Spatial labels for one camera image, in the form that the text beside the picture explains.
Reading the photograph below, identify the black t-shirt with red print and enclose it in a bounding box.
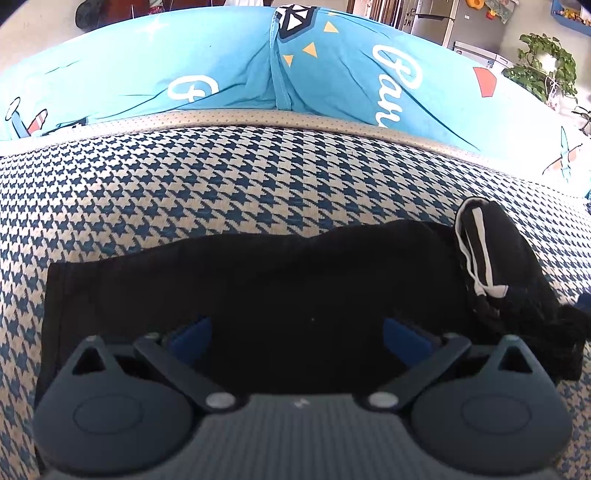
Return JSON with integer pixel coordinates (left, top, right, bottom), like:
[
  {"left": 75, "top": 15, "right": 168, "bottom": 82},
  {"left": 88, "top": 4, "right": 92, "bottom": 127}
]
[{"left": 36, "top": 196, "right": 591, "bottom": 407}]

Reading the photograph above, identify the blue printed sofa cover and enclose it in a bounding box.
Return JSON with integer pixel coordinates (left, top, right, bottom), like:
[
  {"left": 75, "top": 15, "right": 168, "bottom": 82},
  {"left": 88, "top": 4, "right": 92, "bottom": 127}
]
[{"left": 0, "top": 2, "right": 591, "bottom": 197}]

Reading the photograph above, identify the leafy potted plant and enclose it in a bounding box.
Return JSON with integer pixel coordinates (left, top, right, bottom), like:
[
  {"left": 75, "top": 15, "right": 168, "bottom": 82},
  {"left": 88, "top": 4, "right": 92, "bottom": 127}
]
[{"left": 501, "top": 32, "right": 581, "bottom": 110}]

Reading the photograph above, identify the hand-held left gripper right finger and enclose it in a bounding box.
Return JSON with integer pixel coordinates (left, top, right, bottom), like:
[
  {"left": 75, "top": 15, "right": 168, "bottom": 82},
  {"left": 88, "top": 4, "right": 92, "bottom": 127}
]
[{"left": 365, "top": 318, "right": 533, "bottom": 412}]

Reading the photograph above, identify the houndstooth sofa seat cushion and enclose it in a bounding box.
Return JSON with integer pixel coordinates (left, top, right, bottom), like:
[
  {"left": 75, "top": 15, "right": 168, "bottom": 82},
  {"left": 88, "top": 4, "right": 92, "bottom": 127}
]
[{"left": 0, "top": 111, "right": 591, "bottom": 480}]

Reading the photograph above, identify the blue wall shelf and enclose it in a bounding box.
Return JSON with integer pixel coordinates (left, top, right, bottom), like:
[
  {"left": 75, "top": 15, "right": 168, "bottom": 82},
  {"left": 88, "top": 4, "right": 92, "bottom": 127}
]
[{"left": 549, "top": 0, "right": 591, "bottom": 34}]

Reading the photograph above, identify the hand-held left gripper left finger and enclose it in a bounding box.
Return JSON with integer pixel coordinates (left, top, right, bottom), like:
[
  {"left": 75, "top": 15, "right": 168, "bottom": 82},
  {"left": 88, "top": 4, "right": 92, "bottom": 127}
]
[{"left": 71, "top": 318, "right": 238, "bottom": 413}]

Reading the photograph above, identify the long-leaf potted plant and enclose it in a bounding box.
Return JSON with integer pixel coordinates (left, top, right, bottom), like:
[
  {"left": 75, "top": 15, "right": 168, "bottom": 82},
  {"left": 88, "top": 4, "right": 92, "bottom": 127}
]
[{"left": 571, "top": 105, "right": 591, "bottom": 136}]

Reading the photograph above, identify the pile of clothes on chair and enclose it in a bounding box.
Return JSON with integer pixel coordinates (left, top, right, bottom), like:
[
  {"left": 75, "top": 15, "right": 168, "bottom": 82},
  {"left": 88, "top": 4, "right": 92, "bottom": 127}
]
[{"left": 76, "top": 0, "right": 110, "bottom": 29}]

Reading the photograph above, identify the stainless steel refrigerator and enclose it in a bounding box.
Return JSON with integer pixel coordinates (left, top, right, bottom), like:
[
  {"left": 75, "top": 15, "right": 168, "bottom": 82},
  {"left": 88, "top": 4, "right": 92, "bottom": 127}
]
[{"left": 402, "top": 0, "right": 463, "bottom": 51}]

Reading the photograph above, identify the wooden door frame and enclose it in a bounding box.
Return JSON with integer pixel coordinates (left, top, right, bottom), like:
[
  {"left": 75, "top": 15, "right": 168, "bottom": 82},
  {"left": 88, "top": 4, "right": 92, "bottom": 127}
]
[{"left": 346, "top": 0, "right": 408, "bottom": 31}]

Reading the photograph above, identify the white chest freezer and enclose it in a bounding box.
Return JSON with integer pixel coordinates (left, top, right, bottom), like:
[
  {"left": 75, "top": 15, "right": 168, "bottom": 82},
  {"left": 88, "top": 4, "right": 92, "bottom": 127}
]
[{"left": 450, "top": 41, "right": 514, "bottom": 75}]

